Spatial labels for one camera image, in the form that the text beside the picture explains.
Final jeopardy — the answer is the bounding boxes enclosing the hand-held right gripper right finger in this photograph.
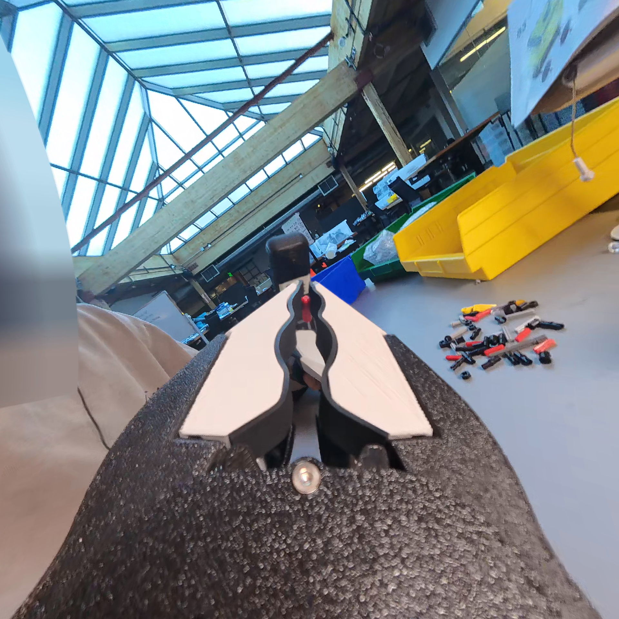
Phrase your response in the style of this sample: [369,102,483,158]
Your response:
[310,283,433,441]

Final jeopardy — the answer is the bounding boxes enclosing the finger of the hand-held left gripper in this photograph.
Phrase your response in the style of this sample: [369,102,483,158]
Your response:
[295,331,328,383]

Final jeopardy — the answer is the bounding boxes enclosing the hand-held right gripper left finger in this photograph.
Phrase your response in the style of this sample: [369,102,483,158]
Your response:
[181,281,305,444]

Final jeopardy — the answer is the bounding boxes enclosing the instruction booklet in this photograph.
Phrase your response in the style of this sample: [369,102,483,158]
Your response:
[508,0,619,126]

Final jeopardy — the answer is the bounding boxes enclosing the grey desk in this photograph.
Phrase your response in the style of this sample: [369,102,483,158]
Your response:
[350,208,619,619]

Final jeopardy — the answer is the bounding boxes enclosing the white paper sign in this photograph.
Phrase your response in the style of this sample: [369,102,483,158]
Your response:
[283,215,314,244]

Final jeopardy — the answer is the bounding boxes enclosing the blue plastic bin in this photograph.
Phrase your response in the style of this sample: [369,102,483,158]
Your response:
[312,257,366,305]

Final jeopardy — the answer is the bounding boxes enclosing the green plastic bin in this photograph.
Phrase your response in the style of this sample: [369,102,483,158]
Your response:
[350,172,477,283]

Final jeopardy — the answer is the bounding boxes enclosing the clear plastic bag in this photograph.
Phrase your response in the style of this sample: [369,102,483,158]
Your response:
[366,232,399,265]

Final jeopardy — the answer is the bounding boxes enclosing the whiteboard on stand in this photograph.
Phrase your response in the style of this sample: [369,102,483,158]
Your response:
[134,290,199,345]

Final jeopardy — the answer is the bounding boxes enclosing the scattered small building pieces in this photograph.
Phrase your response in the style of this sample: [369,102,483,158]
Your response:
[438,300,565,380]

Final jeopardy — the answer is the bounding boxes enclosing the person's beige sweatshirt torso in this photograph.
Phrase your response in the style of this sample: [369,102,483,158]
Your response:
[0,303,199,619]

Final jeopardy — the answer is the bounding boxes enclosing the yellow plastic bin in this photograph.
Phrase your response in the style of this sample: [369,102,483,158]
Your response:
[394,97,619,281]

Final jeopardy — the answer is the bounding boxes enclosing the black microphone cable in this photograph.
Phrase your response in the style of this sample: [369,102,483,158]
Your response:
[78,387,112,450]

